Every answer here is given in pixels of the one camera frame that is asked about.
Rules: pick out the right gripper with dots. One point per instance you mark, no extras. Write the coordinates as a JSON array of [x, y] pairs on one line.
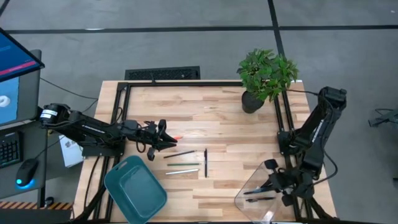
[[287, 185]]

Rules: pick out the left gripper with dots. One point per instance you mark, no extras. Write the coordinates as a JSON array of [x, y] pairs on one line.
[[152, 137]]

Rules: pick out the orange pencil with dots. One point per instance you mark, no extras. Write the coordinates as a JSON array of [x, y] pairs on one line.
[[179, 137]]

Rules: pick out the black pencil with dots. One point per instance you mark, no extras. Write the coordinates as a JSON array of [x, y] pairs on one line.
[[179, 154]]

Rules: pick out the black pen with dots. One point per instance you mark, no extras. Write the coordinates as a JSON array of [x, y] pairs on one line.
[[206, 163], [261, 199]]

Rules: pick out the blue pen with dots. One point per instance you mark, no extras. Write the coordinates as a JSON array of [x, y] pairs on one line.
[[253, 191]]

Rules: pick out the white pencil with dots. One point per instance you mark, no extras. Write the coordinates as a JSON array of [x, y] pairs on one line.
[[182, 171]]

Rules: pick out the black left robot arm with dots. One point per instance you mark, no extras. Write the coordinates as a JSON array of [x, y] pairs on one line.
[[93, 130]]

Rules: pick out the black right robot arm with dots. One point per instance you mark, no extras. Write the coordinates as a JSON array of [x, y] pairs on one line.
[[317, 130]]

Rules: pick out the green pencil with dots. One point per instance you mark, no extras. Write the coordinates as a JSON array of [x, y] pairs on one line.
[[183, 164]]

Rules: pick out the clear plastic bin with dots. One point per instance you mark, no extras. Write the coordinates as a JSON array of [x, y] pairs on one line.
[[248, 208]]

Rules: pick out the teal plastic bin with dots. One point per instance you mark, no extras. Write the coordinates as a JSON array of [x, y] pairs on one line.
[[136, 189]]

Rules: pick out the black floor grille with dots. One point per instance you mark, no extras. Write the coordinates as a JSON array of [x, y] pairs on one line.
[[161, 73]]

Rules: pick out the black plant pot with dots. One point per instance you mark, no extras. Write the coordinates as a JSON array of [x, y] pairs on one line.
[[250, 104]]

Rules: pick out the white paper box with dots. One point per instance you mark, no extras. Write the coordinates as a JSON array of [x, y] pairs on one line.
[[71, 152]]

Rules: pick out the green leafy plant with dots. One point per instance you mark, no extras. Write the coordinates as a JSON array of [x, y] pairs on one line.
[[264, 73]]

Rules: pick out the yellow black hazard strip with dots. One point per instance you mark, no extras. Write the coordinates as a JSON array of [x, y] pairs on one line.
[[59, 205]]

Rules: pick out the grey computer desk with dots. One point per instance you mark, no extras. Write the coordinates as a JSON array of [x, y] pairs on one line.
[[31, 149]]

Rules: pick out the black computer mouse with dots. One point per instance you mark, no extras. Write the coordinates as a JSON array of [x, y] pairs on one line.
[[27, 171]]

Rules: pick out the black keyboard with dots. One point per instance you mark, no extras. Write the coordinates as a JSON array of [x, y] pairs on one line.
[[9, 149]]

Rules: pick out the computer monitor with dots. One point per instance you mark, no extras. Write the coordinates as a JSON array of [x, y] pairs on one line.
[[15, 62]]

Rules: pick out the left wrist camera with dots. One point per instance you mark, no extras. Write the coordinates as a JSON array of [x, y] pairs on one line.
[[130, 126]]

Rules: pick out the black aluminium table frame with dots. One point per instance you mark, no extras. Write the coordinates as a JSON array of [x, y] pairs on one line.
[[186, 84]]

